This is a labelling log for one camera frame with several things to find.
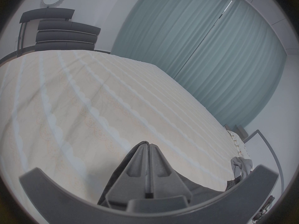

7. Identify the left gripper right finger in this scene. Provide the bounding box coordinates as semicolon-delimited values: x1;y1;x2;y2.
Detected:
149;143;192;200

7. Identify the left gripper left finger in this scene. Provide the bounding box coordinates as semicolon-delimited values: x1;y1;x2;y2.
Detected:
105;141;150;208

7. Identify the black T-shirt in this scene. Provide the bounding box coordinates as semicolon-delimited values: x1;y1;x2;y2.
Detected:
97;140;228;206

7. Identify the bed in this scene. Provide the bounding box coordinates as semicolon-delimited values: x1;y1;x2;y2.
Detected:
0;49;284;210

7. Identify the black shiny garment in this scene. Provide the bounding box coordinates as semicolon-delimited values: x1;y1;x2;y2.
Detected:
225;178;241;192

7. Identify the grey garment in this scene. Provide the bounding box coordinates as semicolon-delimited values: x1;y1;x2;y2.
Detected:
231;156;253;180

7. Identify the white printed pillow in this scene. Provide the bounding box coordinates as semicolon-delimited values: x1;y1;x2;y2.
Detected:
227;130;252;160

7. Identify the grey bedside table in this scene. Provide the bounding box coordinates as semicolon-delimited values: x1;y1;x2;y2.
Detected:
223;124;249;141

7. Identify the blue-green curtain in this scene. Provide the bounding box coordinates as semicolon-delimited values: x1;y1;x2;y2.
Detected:
110;0;236;79
175;0;288;128

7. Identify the dark grey chest of drawers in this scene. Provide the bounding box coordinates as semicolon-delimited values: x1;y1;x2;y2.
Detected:
35;20;101;53

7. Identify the dark grey dressing table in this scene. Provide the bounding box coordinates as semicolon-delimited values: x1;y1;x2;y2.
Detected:
17;8;75;55

